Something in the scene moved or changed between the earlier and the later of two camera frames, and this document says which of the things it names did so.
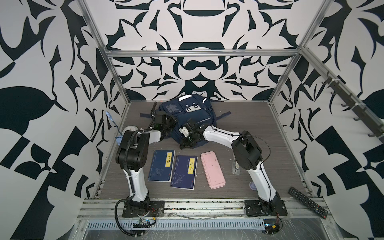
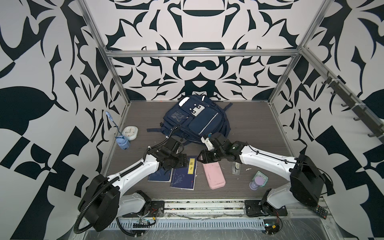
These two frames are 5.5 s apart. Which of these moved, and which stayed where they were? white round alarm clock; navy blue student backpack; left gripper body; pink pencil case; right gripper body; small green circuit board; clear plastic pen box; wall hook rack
Moved: right gripper body; navy blue student backpack; left gripper body
Stayed: pink pencil case; small green circuit board; white round alarm clock; wall hook rack; clear plastic pen box
